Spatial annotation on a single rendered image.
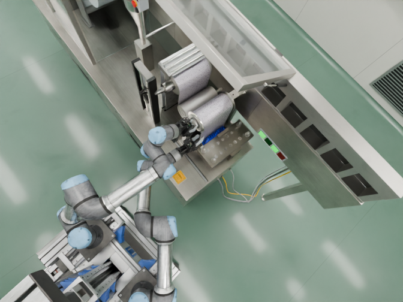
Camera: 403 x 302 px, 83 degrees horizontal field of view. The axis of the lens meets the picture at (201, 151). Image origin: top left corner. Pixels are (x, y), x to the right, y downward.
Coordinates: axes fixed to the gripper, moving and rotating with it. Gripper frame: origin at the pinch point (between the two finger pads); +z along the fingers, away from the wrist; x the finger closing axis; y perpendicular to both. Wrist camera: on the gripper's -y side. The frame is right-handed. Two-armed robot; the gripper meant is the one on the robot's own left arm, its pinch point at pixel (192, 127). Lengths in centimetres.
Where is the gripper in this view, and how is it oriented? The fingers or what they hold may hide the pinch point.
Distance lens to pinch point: 136.8
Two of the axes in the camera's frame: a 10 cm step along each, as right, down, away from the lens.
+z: 5.1, -2.4, 8.2
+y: 5.9, -6.0, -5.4
